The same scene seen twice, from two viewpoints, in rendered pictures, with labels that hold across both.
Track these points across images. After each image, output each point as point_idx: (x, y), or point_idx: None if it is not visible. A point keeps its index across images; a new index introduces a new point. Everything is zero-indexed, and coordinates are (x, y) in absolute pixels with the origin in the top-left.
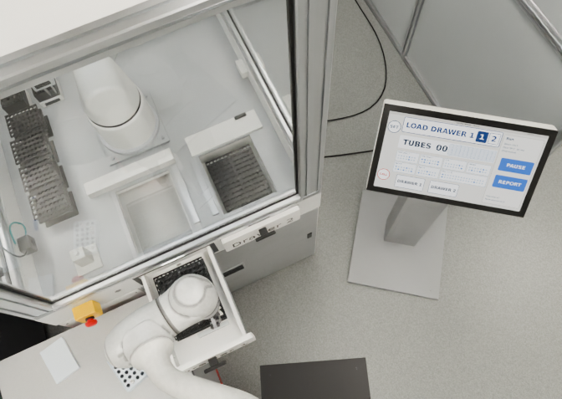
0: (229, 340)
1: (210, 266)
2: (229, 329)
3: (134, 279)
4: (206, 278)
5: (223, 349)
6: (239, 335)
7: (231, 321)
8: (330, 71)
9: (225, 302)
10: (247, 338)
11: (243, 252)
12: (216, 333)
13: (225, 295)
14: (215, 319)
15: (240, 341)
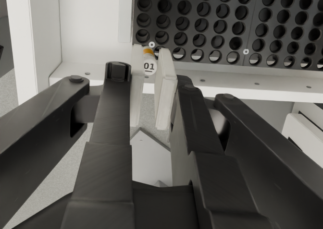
0: (73, 18)
1: (288, 64)
2: (103, 32)
3: None
4: (276, 57)
5: (14, 6)
6: (77, 52)
7: (122, 47)
8: None
9: (179, 56)
10: (23, 101)
11: (251, 102)
12: None
13: (195, 65)
14: (87, 102)
15: (19, 76)
